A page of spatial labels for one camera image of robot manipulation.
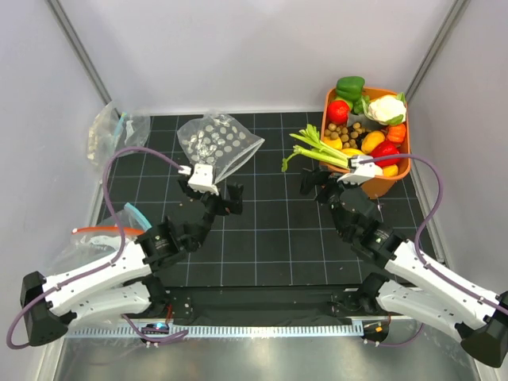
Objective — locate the red tomato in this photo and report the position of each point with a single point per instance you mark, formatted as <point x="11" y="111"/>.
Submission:
<point x="337" y="112"/>

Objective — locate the green bell pepper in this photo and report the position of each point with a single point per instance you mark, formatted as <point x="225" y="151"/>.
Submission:
<point x="350" y="88"/>

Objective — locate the red bell pepper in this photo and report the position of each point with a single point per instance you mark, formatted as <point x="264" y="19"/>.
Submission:
<point x="386" y="148"/>

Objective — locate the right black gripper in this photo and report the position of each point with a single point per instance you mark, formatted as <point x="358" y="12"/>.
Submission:
<point x="319" y="177"/>

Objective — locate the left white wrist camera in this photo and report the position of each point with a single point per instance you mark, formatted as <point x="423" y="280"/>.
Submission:
<point x="202" y="179"/>

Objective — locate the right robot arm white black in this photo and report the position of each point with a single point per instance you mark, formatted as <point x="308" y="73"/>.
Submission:
<point x="440" y="298"/>

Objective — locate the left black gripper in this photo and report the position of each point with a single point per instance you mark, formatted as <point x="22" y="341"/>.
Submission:
<point x="233" y="205"/>

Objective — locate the yellow lemon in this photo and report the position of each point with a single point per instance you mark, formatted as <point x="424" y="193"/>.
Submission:
<point x="391" y="171"/>

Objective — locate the slotted cable duct rail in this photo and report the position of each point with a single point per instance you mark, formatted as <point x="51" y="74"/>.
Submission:
<point x="124" y="330"/>

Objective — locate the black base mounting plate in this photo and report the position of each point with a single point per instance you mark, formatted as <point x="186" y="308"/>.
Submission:
<point x="277" y="306"/>

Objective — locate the clear bag blue zipper back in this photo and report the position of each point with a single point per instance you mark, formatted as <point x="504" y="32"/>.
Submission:
<point x="112" y="131"/>

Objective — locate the small orange pumpkin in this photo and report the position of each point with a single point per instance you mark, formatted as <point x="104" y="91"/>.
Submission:
<point x="396" y="133"/>

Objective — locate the clear polka dot zip bag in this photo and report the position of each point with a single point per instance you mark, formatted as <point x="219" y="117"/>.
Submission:
<point x="218" y="140"/>

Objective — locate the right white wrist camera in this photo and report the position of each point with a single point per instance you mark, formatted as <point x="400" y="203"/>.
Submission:
<point x="361" y="169"/>

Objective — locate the green celery stalk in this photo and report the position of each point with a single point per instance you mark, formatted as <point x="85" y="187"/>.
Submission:
<point x="317" y="149"/>

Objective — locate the orange plastic bin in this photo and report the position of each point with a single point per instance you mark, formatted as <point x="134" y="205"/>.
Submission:
<point x="380" y="185"/>

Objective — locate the yellow banana bunch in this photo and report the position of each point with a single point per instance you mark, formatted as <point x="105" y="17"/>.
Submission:
<point x="352" y="152"/>

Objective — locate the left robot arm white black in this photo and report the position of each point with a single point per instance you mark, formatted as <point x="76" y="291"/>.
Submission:
<point x="124" y="282"/>

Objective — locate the clear bag orange zipper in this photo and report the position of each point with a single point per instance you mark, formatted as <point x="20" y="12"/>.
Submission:
<point x="86" y="245"/>

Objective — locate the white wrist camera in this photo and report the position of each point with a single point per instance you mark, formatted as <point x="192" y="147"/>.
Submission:
<point x="202" y="179"/>
<point x="361" y="169"/>

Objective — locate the yellow orange mango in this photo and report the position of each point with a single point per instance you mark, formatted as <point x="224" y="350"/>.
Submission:
<point x="371" y="141"/>

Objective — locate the white cauliflower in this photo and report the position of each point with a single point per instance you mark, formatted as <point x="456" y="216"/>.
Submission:
<point x="387" y="110"/>

